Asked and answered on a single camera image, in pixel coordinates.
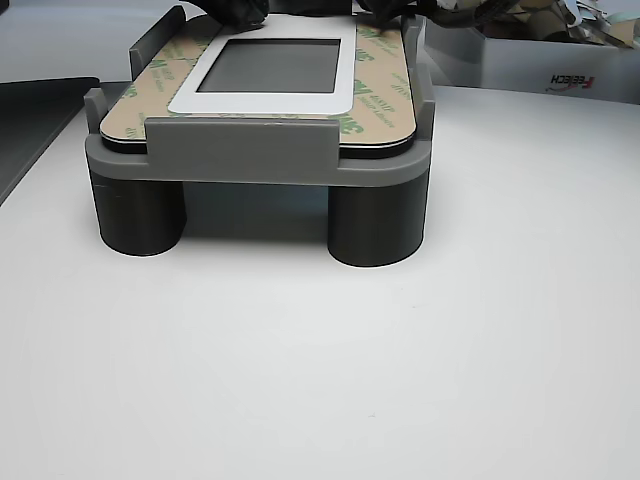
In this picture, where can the white cardboard box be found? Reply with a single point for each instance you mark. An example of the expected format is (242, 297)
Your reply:
(510, 65)

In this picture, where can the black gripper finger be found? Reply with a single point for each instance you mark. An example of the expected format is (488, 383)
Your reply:
(235, 12)

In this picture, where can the dark gray tray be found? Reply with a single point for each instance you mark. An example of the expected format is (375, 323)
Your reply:
(30, 125)

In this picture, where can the gray fixture with cylindrical legs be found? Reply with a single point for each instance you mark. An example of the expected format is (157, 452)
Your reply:
(240, 150)

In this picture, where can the discarded film scraps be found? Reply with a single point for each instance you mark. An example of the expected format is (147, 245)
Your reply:
(545, 20)

